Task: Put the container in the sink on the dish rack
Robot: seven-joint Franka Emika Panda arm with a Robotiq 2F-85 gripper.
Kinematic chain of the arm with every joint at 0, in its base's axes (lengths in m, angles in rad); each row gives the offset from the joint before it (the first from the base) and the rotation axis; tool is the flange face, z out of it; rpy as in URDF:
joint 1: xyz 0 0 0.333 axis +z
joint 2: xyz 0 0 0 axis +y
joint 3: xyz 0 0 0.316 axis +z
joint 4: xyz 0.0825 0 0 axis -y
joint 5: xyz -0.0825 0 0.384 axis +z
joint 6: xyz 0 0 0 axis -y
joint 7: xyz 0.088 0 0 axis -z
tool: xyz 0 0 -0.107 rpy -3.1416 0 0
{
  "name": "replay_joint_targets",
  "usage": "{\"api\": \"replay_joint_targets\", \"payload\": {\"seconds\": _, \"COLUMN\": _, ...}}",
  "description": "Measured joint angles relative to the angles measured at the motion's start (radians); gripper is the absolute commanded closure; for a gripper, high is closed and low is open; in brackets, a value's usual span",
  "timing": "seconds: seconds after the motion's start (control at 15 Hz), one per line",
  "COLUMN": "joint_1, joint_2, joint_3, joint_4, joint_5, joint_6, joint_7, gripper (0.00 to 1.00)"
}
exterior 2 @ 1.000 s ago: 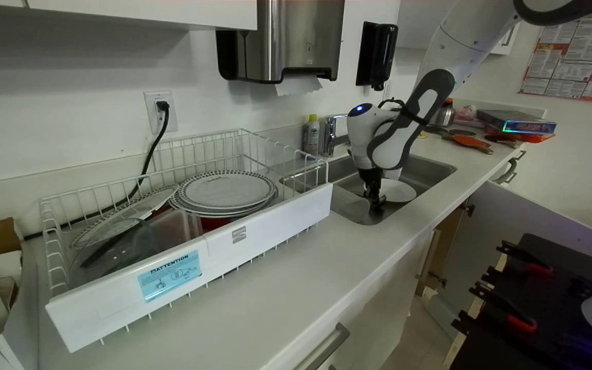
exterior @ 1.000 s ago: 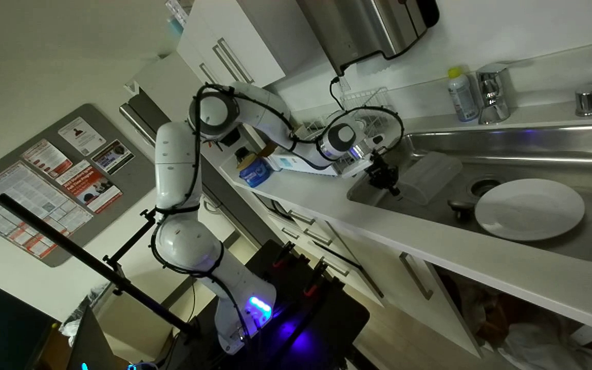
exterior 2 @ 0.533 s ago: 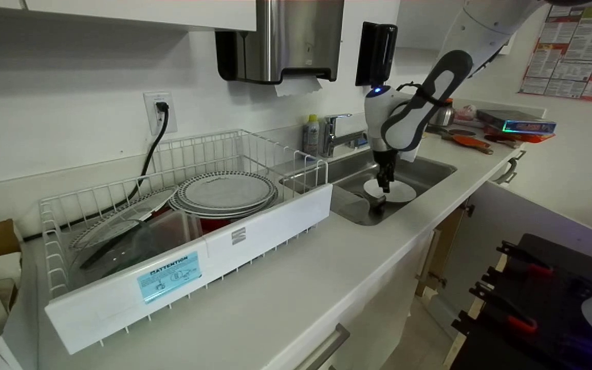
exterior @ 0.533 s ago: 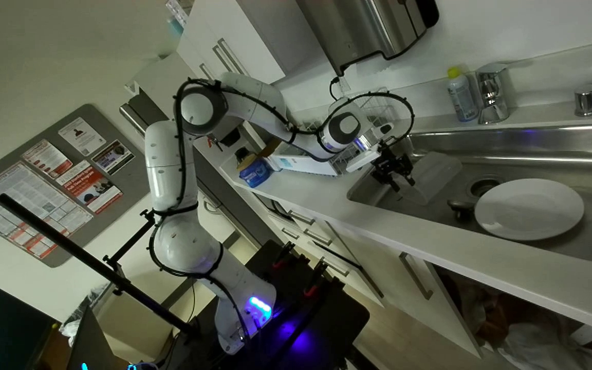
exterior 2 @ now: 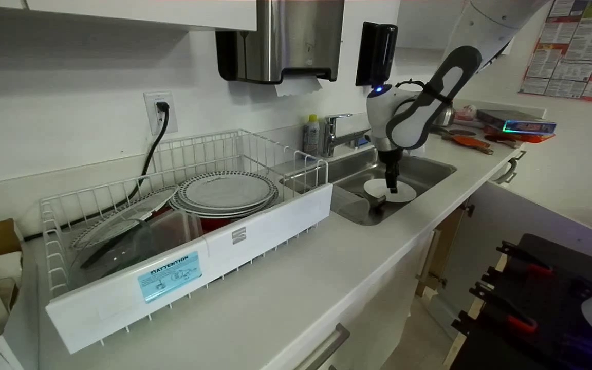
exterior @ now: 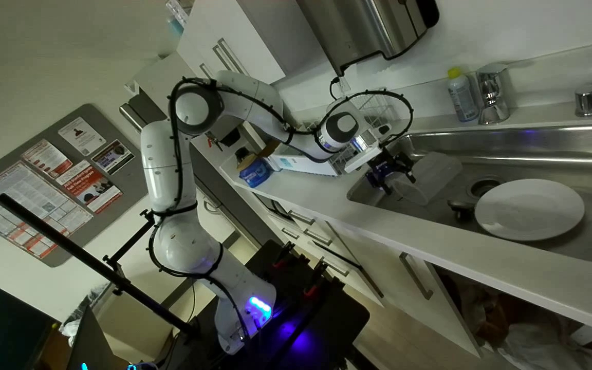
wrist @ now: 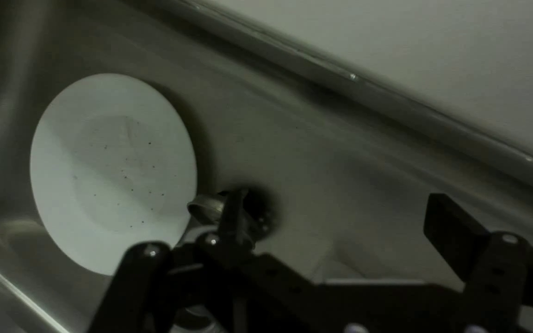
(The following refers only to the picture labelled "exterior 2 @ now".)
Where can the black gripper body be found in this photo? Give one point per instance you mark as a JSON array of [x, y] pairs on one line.
[[389, 158]]

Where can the translucent plastic container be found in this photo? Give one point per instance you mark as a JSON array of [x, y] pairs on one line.
[[352, 207]]

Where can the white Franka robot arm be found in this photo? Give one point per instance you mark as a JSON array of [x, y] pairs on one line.
[[406, 114]]

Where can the stainless steel sink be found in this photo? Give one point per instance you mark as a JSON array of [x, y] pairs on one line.
[[426, 167]]

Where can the blue sponge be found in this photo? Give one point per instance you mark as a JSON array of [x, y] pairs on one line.
[[358, 141]]

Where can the chrome faucet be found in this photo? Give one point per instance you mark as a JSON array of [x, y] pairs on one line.
[[343, 136]]

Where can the black soap dispenser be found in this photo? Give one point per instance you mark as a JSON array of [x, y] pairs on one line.
[[374, 52]]

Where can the white paper towel sheet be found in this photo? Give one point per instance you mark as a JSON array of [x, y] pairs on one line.
[[296, 85]]

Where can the white open cabinet door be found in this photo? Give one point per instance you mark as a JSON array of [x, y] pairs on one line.
[[508, 219]]

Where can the white drain tray blue label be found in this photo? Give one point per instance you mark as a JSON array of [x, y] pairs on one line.
[[261, 233]]

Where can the white upper cabinet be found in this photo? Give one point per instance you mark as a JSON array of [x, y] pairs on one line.
[[422, 24], [138, 11]]

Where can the stack of books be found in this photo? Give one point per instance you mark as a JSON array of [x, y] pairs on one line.
[[524, 123]]

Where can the steel paper towel dispenser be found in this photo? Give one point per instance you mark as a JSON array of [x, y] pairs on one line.
[[288, 37]]

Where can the grey round plate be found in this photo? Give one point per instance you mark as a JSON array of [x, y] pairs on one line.
[[227, 193]]

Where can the red bowl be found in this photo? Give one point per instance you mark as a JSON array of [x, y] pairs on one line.
[[216, 222]]

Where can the black cart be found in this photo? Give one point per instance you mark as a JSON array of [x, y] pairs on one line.
[[555, 308]]

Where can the black pan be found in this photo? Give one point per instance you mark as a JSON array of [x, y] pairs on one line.
[[133, 244]]

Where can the glass pot lid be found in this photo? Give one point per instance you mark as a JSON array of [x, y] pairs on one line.
[[121, 219]]

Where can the wall posters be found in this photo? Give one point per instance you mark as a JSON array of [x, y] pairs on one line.
[[585, 53]]

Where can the white wall outlet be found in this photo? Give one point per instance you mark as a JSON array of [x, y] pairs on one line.
[[152, 114]]

